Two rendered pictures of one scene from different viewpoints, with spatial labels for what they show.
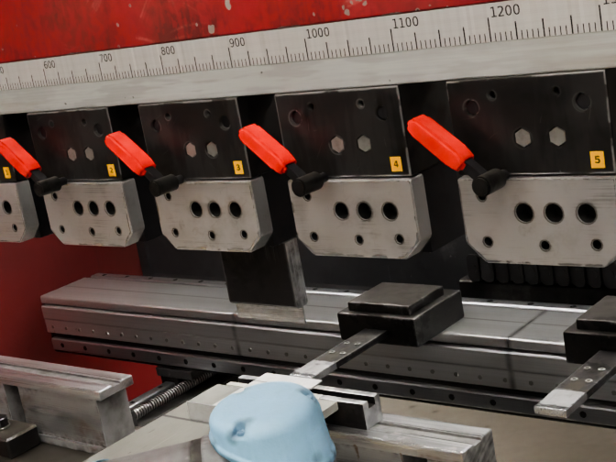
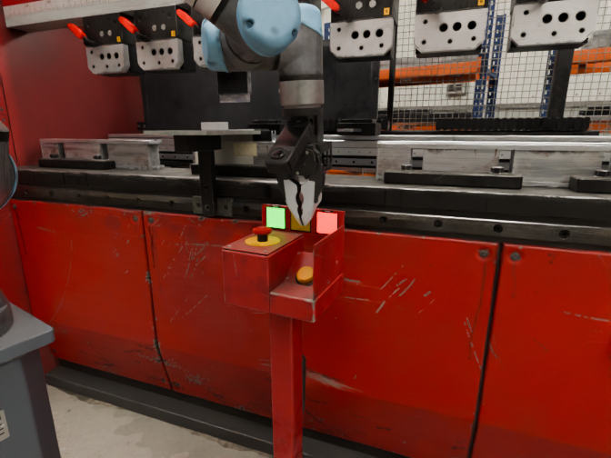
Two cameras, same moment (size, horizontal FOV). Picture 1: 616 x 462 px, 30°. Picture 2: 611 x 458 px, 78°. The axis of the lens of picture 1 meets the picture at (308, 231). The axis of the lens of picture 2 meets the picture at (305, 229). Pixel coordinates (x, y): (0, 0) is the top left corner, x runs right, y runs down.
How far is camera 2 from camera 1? 55 cm
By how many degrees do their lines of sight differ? 21
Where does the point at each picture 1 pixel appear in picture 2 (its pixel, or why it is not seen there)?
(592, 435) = not seen: hidden behind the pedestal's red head
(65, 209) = (146, 53)
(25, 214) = (125, 58)
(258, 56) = not seen: outside the picture
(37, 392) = (116, 145)
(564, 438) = not seen: hidden behind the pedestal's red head
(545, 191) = (365, 24)
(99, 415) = (147, 152)
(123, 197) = (177, 44)
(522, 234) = (353, 44)
